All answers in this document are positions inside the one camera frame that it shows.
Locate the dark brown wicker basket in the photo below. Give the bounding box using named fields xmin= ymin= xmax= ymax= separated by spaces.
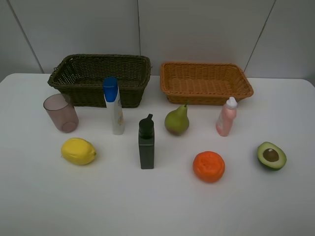
xmin=48 ymin=54 xmax=151 ymax=108

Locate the orange wicker basket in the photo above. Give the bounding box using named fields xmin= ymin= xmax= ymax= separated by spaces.
xmin=160 ymin=62 xmax=253 ymax=106

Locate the translucent purple plastic cup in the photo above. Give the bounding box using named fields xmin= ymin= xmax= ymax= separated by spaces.
xmin=43 ymin=93 xmax=79 ymax=133

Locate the pink bottle white cap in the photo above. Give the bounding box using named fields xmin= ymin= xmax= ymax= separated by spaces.
xmin=216 ymin=97 xmax=238 ymax=137

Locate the black square bottle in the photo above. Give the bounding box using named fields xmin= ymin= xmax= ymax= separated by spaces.
xmin=138 ymin=114 xmax=155 ymax=169

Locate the halved avocado with pit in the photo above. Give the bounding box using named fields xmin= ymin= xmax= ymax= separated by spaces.
xmin=256 ymin=142 xmax=287 ymax=171

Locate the orange tangerine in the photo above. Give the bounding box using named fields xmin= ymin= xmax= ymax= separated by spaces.
xmin=192 ymin=151 xmax=225 ymax=183

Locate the white bottle blue cap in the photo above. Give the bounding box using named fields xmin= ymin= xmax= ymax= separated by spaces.
xmin=102 ymin=76 xmax=125 ymax=135

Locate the green pear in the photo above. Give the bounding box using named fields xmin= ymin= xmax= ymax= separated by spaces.
xmin=164 ymin=104 xmax=189 ymax=136

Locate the yellow lemon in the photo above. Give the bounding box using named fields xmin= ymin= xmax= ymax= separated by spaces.
xmin=61 ymin=138 xmax=96 ymax=165

